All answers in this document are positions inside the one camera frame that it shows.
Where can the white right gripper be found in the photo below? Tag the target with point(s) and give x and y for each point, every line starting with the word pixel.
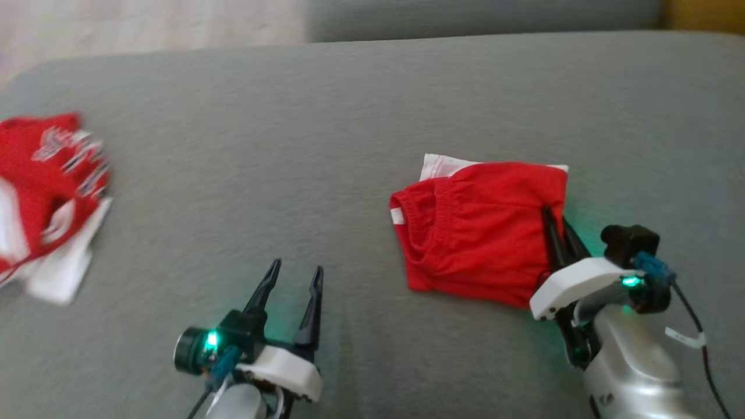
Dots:
pixel 576 282

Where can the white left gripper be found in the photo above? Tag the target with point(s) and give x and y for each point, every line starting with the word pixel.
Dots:
pixel 285 366

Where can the red shorts with white trim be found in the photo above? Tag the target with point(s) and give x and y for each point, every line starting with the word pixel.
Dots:
pixel 477 233

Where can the red shirt with white sleeves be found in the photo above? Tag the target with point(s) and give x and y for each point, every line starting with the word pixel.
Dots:
pixel 41 192

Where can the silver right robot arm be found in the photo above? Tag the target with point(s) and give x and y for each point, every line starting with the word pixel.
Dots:
pixel 628 361

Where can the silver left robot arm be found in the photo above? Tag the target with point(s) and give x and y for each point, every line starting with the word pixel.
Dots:
pixel 236 404

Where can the grey sofa seat cushion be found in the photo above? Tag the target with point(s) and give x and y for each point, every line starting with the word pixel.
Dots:
pixel 326 174

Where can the grey sofa back cushion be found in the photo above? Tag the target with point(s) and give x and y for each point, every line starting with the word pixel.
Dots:
pixel 483 20

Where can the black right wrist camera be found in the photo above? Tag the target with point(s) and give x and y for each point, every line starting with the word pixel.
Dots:
pixel 628 241

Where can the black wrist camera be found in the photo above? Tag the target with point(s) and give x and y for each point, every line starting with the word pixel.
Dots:
pixel 628 241
pixel 189 349

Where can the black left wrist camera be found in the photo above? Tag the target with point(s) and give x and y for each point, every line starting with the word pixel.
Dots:
pixel 189 349

